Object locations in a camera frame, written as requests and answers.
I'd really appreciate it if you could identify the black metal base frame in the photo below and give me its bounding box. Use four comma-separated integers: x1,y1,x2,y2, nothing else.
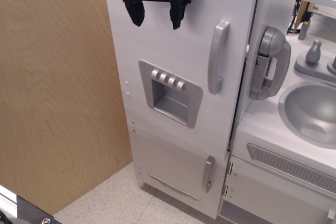
1,185,61,224

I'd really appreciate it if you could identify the grey toy telephone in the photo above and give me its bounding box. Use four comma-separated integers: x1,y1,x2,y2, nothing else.
249,27,291,100

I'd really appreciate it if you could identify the white lower freezer door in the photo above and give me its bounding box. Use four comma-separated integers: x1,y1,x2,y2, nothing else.
130,129,227,219

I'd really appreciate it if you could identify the grey ice dispenser panel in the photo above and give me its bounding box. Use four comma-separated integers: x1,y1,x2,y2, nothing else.
139,60,203,129

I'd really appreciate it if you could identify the grey toy faucet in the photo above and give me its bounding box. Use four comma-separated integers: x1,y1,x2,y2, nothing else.
295,39,335,83

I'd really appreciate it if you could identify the white fridge door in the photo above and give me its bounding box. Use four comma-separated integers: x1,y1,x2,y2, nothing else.
107,0,256,160

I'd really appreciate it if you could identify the white oven door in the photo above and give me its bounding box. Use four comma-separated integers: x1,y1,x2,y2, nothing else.
220,156,335,223

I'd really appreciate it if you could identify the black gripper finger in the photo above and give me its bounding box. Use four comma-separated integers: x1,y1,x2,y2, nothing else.
123,0,145,27
170,0,187,30

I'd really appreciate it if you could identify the grey toy sink basin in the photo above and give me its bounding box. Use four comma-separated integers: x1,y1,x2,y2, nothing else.
278,82,335,150

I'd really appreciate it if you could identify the grey lower door handle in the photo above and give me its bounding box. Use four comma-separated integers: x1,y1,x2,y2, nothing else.
202,156,215,193

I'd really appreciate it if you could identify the grey vent grille panel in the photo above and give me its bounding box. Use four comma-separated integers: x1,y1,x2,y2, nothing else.
246,143,335,195

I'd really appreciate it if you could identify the white toy fridge cabinet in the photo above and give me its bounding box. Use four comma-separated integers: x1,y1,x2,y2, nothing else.
100,0,271,220

